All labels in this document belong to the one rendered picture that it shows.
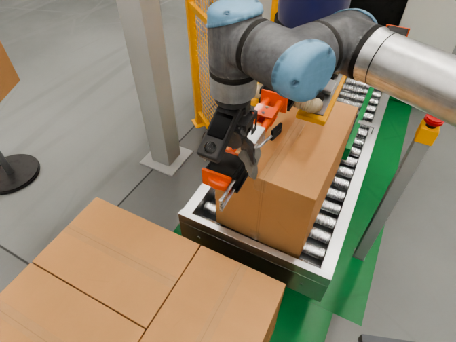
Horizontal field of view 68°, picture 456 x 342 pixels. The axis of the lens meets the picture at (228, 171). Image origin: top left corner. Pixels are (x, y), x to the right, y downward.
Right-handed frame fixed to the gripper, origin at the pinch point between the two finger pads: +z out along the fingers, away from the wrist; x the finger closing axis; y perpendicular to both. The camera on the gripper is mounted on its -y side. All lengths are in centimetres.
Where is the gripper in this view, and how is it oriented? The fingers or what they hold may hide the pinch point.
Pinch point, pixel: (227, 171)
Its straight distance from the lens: 79.2
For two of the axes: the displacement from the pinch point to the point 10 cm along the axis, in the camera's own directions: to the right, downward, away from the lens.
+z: 0.0, 6.9, 7.3
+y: 4.6, -6.5, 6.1
